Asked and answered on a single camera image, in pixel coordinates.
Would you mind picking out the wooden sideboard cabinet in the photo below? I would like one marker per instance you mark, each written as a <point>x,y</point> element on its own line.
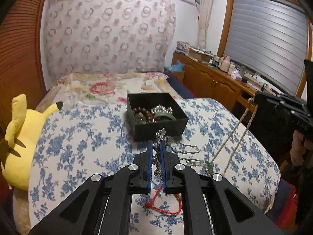
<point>209,82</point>

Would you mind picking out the beige tied side curtain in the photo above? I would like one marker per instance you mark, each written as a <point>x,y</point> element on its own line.
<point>203,21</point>

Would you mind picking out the black jewelry box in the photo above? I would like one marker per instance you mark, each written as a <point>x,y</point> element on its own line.
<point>150,112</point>

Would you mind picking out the wooden louvered wardrobe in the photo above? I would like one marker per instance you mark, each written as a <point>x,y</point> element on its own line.
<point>21,69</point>

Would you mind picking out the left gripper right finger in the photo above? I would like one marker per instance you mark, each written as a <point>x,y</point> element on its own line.
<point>211,204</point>

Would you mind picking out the circle patterned sheer curtain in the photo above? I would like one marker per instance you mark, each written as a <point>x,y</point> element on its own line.
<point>107,36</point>

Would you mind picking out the cardboard box on cabinet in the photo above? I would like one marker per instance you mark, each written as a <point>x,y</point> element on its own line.
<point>199,55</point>

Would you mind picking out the blue tissue paper bag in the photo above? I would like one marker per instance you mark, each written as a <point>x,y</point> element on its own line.
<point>177,67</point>

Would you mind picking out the pink floral bed cover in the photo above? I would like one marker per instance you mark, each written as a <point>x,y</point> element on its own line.
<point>104,89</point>

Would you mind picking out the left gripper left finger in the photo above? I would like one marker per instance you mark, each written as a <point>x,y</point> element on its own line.
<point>101,205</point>

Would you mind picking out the pink thermos jug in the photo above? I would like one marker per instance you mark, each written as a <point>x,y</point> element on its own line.
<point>225,63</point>

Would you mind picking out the silver hair comb ornament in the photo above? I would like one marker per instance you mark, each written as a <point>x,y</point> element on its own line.
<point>173,146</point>

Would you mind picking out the blue floral white blanket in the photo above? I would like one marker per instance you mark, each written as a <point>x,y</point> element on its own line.
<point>84,140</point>

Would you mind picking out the grey window blind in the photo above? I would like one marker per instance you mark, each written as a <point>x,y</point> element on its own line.
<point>271,38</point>

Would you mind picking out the person's right hand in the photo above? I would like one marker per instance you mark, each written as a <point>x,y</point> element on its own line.
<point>299,147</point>

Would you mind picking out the pink tissue pack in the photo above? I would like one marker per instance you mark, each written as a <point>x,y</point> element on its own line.
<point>236,75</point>

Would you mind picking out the yellow pikachu plush toy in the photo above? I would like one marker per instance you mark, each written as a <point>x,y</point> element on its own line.
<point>20,140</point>

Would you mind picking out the pale green jade bangle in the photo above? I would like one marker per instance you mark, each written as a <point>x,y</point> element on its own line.
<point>163,116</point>

